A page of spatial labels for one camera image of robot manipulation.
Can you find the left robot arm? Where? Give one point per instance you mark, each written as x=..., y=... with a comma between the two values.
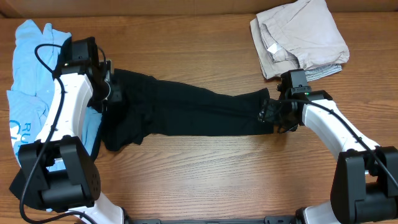
x=58, y=172

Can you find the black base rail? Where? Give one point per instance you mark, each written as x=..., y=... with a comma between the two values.
x=214, y=221

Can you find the grey striped folded cloth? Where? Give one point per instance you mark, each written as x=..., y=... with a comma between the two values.
x=321, y=72

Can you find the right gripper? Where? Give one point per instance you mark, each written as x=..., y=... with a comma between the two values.
x=269, y=115

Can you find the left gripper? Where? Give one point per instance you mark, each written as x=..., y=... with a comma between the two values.
x=115, y=93

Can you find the light blue t-shirt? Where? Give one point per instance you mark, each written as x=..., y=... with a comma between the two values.
x=32, y=92

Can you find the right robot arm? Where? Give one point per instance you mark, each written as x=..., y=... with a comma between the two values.
x=364, y=186

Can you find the beige folded trousers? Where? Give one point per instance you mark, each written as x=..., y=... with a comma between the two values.
x=300, y=35

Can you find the black t-shirt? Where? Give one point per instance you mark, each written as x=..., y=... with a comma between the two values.
x=152, y=106

